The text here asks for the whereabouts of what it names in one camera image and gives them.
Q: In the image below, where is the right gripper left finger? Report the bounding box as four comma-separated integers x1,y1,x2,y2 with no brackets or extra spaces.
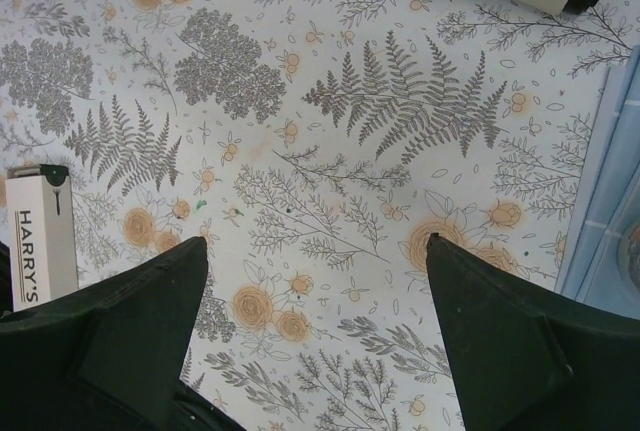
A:
1,237,240,430

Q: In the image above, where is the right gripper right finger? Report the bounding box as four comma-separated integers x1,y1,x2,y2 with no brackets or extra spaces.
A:
426,233,639,430

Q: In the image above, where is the white Harry's box front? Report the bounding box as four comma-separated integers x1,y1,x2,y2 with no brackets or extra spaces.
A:
5,164,79,312

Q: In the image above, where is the blue checked cloth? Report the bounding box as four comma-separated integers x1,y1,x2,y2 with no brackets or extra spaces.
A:
555,47,639,300

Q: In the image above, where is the beige ceramic mug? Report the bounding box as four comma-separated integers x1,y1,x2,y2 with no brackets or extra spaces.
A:
618,221,639,287

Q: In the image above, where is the floral table mat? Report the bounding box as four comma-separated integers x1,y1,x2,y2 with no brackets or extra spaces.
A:
1,0,639,430

